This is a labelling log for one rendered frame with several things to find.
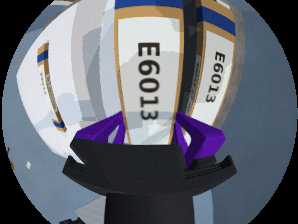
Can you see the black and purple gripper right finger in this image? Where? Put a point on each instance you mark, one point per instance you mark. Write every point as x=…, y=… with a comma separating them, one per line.
x=205, y=139

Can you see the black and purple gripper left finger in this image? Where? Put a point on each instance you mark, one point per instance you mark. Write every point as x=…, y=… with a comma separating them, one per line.
x=100, y=131

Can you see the white welding electrode pack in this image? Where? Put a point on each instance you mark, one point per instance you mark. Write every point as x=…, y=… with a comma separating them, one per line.
x=214, y=60
x=149, y=49
x=46, y=88

